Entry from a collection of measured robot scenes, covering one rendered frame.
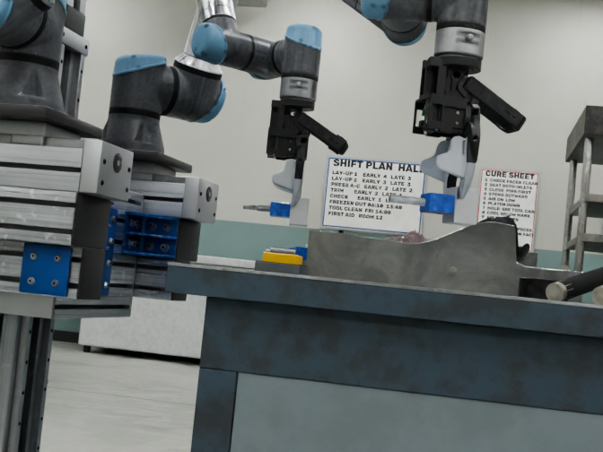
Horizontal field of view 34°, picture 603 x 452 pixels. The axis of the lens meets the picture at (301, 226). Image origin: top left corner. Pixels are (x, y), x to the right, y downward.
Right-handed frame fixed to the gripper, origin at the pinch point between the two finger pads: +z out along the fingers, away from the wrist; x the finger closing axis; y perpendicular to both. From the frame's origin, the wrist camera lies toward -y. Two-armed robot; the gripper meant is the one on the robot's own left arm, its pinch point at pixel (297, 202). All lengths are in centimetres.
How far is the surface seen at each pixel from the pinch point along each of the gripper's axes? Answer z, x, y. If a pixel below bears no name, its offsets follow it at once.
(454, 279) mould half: 12.5, 18.0, -30.0
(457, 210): 3, 50, -25
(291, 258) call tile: 12.0, 28.7, -0.4
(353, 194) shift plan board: -68, -717, -38
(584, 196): -54, -426, -171
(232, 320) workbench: 21, 73, 5
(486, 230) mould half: 3.1, 18.7, -34.8
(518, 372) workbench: 24, 79, -30
